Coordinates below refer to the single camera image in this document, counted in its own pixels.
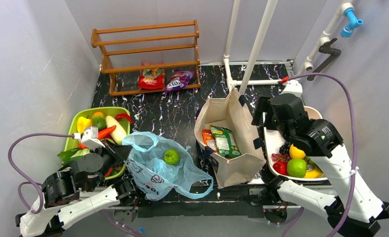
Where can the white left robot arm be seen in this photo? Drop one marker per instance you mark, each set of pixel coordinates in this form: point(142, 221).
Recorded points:
point(51, 222)

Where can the purple Fox's candy bag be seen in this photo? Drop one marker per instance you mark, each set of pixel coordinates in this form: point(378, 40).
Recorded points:
point(179, 80)

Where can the red chili pepper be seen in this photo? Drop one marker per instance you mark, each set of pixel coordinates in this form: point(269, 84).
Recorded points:
point(124, 116)

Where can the white fruit tray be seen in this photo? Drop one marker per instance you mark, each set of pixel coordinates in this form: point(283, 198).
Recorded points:
point(274, 140)

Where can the purple grapes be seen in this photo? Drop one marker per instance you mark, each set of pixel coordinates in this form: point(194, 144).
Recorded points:
point(283, 154)

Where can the green custard apple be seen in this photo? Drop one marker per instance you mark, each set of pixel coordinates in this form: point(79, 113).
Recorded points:
point(171, 157)

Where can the orange snack bag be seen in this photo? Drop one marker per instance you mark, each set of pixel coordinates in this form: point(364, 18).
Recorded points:
point(209, 139)

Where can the light blue plastic bag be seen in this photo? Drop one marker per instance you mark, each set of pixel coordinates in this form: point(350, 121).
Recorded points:
point(156, 178)

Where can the green Fox's candy bag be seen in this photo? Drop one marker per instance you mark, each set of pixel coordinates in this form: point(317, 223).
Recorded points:
point(225, 142)

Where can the red snack bag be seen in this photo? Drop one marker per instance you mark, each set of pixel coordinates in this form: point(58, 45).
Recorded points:
point(151, 79)

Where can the yellow bell pepper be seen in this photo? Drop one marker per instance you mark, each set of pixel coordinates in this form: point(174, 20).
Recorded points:
point(83, 123)

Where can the white radish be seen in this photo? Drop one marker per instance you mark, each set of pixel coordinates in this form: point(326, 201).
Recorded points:
point(119, 133)

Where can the yellow banana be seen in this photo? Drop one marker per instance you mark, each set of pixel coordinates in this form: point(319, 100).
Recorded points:
point(314, 173)

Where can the orange carrot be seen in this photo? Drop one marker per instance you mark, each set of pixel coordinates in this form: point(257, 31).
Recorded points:
point(104, 133)

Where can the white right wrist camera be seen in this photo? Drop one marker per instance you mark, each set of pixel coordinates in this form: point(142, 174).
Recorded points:
point(291, 87)

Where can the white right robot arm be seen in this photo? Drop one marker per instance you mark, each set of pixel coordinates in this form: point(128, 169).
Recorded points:
point(354, 210)

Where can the wooden shelf rack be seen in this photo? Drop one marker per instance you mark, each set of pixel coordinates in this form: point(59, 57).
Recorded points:
point(134, 49)

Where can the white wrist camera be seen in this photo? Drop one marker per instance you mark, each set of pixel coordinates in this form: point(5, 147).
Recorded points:
point(88, 139)
point(291, 87)

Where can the green orange mango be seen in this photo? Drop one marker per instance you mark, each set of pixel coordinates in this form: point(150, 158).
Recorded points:
point(98, 120)

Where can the green vegetable basket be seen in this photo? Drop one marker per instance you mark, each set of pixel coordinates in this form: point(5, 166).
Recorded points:
point(111, 111)

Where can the green lettuce leaf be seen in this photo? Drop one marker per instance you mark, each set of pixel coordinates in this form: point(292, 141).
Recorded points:
point(72, 155)

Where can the beige canvas tote bag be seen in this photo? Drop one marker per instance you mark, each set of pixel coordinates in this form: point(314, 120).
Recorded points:
point(232, 113)

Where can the white pvc pipe frame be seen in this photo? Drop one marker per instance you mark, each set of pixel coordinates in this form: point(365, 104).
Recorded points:
point(320, 57)

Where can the blue pipe valve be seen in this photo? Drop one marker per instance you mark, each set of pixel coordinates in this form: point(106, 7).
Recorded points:
point(353, 23)

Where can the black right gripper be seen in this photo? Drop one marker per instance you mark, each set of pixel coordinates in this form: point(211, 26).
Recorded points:
point(261, 111)

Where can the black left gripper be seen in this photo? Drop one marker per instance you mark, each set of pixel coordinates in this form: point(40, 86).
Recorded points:
point(112, 156)

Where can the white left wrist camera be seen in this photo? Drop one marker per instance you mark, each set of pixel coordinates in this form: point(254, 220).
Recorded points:
point(88, 139)

